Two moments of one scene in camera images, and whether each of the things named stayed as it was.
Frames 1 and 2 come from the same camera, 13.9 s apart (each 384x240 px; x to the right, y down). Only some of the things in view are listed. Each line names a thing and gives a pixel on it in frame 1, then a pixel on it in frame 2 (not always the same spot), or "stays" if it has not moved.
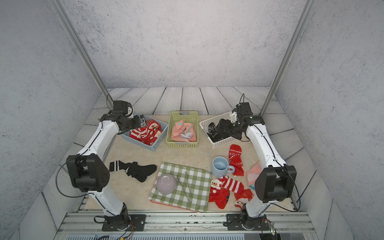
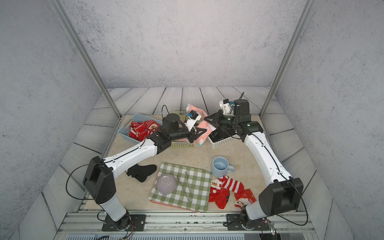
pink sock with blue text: (252, 174) -> (202, 124)
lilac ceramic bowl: (166, 183) stays
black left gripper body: (132, 123) -> (181, 133)
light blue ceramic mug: (219, 167) stays
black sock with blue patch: (139, 172) stays
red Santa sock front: (246, 193) stays
